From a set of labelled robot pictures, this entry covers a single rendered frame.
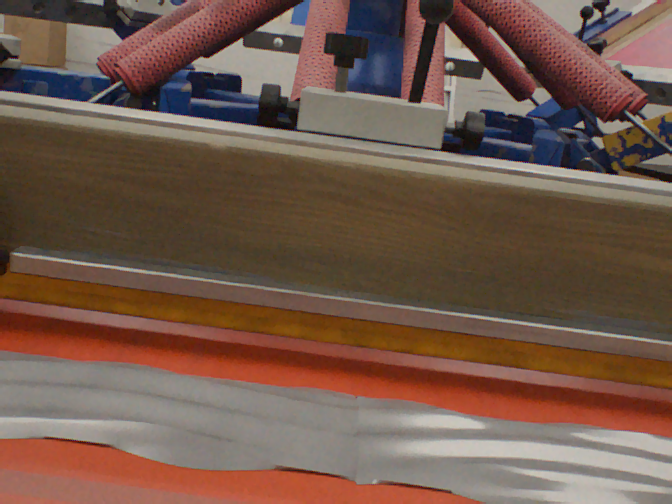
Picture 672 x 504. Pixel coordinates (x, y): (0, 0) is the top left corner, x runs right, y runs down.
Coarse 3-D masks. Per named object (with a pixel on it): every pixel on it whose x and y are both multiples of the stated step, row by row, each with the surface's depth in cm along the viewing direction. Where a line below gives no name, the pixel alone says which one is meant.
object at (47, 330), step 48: (0, 336) 34; (48, 336) 35; (96, 336) 36; (144, 336) 37; (192, 336) 37; (240, 336) 38; (288, 384) 33; (336, 384) 34; (144, 480) 25; (192, 480) 25; (240, 480) 26; (288, 480) 26; (336, 480) 26
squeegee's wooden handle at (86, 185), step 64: (0, 128) 34; (64, 128) 34; (128, 128) 34; (0, 192) 35; (64, 192) 35; (128, 192) 34; (192, 192) 34; (256, 192) 34; (320, 192) 34; (384, 192) 34; (448, 192) 34; (512, 192) 34; (576, 192) 34; (0, 256) 36; (128, 256) 35; (192, 256) 35; (256, 256) 35; (320, 256) 35; (384, 256) 35; (448, 256) 35; (512, 256) 35; (576, 256) 35; (640, 256) 35; (576, 320) 36; (640, 320) 35
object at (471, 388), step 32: (384, 352) 39; (384, 384) 35; (416, 384) 35; (448, 384) 36; (480, 384) 36; (512, 384) 37; (544, 384) 37; (576, 384) 38; (608, 384) 39; (512, 416) 33; (544, 416) 34; (576, 416) 34; (608, 416) 35; (640, 416) 35
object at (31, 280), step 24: (72, 288) 37; (96, 288) 37; (120, 288) 37; (240, 312) 37; (264, 312) 37; (288, 312) 37; (408, 336) 37; (432, 336) 37; (456, 336) 37; (600, 360) 37; (624, 360) 37; (648, 360) 37
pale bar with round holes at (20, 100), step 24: (0, 96) 56; (24, 96) 58; (120, 120) 56; (144, 120) 56; (168, 120) 56; (192, 120) 58; (312, 144) 56; (336, 144) 56; (360, 144) 57; (384, 144) 60; (480, 168) 56; (504, 168) 56; (528, 168) 57; (552, 168) 59; (648, 192) 56
